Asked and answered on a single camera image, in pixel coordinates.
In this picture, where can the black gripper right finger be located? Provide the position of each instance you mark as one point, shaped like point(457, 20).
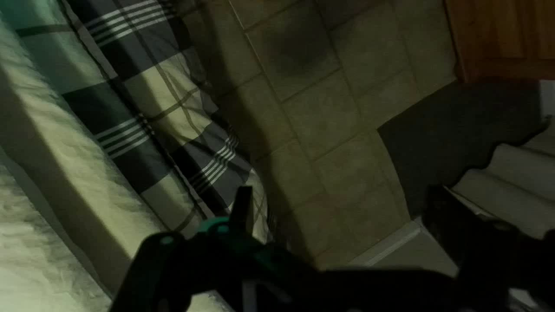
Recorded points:
point(301, 288)

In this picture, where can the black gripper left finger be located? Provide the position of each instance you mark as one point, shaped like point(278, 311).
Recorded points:
point(167, 271)

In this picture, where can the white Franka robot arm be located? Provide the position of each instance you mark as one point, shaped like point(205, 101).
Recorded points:
point(514, 179)

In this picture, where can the plaid striped pillow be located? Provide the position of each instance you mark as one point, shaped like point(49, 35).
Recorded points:
point(167, 115)

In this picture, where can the dark floor mat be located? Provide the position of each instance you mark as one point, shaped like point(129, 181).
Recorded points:
point(440, 132)

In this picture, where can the wooden dresser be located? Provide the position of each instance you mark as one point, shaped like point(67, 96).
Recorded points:
point(504, 35)

